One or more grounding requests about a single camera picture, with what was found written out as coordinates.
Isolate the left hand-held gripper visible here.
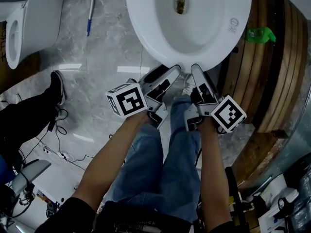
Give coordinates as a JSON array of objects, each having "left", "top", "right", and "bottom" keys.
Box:
[{"left": 105, "top": 64, "right": 182, "bottom": 130}]

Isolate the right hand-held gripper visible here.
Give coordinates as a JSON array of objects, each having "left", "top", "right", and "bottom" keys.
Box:
[{"left": 183, "top": 63, "right": 248, "bottom": 134}]

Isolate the white toilet seat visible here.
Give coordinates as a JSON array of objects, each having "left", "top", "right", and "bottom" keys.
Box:
[{"left": 124, "top": 0, "right": 253, "bottom": 73}]

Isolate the person's left forearm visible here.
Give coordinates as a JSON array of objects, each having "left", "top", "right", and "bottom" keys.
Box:
[{"left": 71, "top": 110, "right": 153, "bottom": 214}]

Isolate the person's right forearm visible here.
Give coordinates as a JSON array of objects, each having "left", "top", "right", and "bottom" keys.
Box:
[{"left": 197, "top": 119, "right": 234, "bottom": 231}]

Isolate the white smart toilet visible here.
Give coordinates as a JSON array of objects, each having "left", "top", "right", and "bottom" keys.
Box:
[{"left": 155, "top": 0, "right": 225, "bottom": 56}]

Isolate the white ceramic toilet with tank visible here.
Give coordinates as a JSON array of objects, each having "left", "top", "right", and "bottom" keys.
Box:
[{"left": 0, "top": 0, "right": 65, "bottom": 70}]

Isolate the person's white shoe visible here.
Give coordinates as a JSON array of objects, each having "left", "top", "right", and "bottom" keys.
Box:
[{"left": 181, "top": 80, "right": 195, "bottom": 97}]

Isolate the wooden slatted step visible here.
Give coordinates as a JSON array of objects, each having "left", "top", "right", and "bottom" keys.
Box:
[{"left": 217, "top": 0, "right": 310, "bottom": 188}]

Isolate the green plastic bottle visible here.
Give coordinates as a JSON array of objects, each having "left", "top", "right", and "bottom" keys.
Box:
[{"left": 246, "top": 26, "right": 277, "bottom": 44}]

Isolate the white power strip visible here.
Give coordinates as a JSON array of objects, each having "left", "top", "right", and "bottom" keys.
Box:
[{"left": 57, "top": 151, "right": 77, "bottom": 163}]

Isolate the white box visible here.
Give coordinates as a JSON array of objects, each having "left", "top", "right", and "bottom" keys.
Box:
[{"left": 257, "top": 187, "right": 301, "bottom": 233}]

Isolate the white flat board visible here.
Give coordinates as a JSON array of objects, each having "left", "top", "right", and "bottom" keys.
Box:
[{"left": 14, "top": 164, "right": 84, "bottom": 228}]

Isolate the person's black printed t-shirt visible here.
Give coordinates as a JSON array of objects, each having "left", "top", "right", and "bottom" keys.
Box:
[{"left": 35, "top": 195, "right": 243, "bottom": 233}]

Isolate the plastic-wrapped roll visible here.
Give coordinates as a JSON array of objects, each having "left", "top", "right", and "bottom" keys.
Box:
[{"left": 289, "top": 170, "right": 311, "bottom": 233}]

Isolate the grey rounded device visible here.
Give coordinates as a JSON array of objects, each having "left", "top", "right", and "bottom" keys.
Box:
[{"left": 11, "top": 159, "right": 52, "bottom": 195}]

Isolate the black floor cable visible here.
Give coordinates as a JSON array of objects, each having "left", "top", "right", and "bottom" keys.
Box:
[{"left": 35, "top": 107, "right": 96, "bottom": 172}]

